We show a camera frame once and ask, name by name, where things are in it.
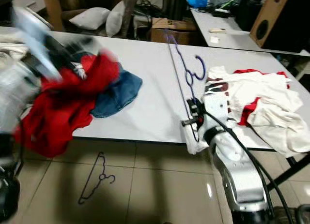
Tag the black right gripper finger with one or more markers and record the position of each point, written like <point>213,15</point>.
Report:
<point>195,105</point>

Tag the purple hanger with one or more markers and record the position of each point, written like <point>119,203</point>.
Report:
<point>204,68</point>
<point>90,178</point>

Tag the plain red t-shirt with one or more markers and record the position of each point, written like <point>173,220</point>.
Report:
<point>63,112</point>

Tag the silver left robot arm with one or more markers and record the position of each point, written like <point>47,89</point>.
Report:
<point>12,103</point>

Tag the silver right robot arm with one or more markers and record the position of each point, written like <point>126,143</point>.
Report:
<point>237,171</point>

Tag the wide white pillow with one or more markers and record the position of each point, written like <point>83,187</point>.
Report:
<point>89,18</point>

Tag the red garment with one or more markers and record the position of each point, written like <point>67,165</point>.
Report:
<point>249,110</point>

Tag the narrow white pillow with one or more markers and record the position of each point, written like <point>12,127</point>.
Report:
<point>115,18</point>

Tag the blue denim garment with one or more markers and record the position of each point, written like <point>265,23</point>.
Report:
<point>118,93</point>

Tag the cream cloth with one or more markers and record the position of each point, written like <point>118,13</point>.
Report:
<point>9,42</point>

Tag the small white paper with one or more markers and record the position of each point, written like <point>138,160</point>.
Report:
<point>214,39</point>

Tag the white desk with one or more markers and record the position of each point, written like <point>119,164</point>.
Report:
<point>237,40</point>

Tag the cardboard box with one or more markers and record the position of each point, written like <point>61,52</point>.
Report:
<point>174,30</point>

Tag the white remote control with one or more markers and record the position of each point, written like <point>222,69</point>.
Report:
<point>217,30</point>

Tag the crumpled white t-shirt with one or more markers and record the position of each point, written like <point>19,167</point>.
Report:
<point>276,122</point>

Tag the black desk device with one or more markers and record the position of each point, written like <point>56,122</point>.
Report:
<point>223,12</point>

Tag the wooden loudspeaker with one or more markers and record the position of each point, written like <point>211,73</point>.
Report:
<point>276,21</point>

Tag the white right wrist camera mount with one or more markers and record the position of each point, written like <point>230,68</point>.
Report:
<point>218,105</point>

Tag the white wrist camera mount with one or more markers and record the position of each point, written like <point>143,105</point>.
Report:
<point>36,35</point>
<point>218,105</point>

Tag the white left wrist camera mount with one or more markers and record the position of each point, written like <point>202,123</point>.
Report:
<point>36,35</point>

